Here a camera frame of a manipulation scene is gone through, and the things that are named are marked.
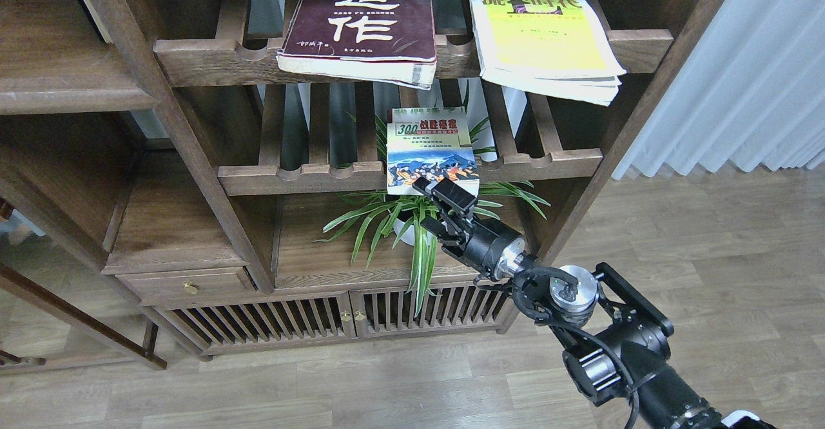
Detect right slatted cabinet door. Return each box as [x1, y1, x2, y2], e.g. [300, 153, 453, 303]
[349, 280, 518, 338]

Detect white pleated curtain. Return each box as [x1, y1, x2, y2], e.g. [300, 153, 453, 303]
[612, 0, 824, 179]

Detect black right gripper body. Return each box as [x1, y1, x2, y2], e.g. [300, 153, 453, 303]
[433, 211, 528, 281]

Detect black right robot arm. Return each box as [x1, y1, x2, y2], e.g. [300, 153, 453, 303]
[413, 178, 767, 428]

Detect white plant pot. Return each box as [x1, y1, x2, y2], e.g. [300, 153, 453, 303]
[393, 216, 437, 248]

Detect maroon book white characters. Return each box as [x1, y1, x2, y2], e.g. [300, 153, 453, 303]
[277, 0, 437, 90]

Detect colourful 300 paperback book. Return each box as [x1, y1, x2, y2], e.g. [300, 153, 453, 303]
[387, 107, 480, 195]

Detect wooden drawer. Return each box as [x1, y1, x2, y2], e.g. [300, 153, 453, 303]
[116, 267, 255, 302]

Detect left slatted cabinet door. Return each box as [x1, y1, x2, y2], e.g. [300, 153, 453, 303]
[157, 293, 357, 356]

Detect brass drawer knob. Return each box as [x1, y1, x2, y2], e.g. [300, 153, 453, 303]
[182, 281, 200, 295]

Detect dark wooden bookshelf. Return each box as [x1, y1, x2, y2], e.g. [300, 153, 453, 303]
[2, 0, 724, 361]

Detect slatted cabinet door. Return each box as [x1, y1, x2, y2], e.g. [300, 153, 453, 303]
[349, 280, 518, 338]
[157, 293, 357, 356]

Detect yellow green cover book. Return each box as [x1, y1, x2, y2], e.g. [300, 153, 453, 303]
[469, 0, 625, 106]

